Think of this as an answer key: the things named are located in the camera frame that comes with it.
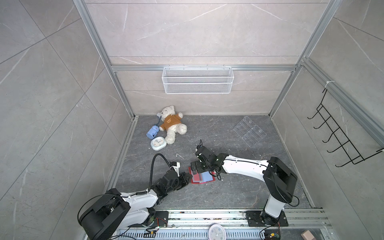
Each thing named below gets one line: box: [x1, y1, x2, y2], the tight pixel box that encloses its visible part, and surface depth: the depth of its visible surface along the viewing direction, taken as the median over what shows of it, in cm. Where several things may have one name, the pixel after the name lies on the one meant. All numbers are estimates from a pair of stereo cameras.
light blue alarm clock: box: [150, 136, 167, 151], surface depth 102 cm
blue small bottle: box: [146, 125, 160, 140], surface depth 106 cm
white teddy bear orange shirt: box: [156, 105, 188, 145], surface depth 107 cm
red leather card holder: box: [188, 166, 216, 184], surface depth 87 cm
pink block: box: [301, 230, 316, 240], surface depth 69 cm
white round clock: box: [208, 224, 227, 240], surface depth 69 cm
